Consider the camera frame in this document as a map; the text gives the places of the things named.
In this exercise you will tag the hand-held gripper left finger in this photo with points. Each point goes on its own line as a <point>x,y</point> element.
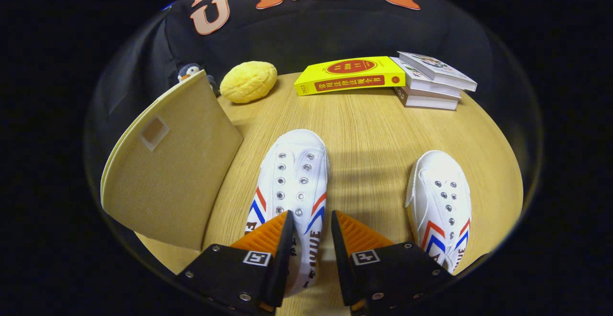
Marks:
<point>283,253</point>

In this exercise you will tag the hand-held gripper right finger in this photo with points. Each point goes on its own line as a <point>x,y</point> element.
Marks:
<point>341,253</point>

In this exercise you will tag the white canvas shoe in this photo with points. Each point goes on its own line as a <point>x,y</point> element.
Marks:
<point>297,158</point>
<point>438,182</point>

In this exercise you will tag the beige fabric storage box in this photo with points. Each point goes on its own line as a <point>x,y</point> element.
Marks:
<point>182,172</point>

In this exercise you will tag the white paperback book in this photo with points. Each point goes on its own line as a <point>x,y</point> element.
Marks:
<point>421,84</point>
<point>426,101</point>

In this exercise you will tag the yellow round plush bread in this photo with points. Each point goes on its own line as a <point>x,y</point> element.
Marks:
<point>249,81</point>

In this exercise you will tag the yellow book with red label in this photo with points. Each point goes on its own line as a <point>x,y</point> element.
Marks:
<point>345,74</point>

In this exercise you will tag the penguin plush toy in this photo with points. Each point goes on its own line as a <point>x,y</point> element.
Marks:
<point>189,71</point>

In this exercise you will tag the white illustrated cover book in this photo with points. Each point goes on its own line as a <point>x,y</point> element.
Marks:
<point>438,69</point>

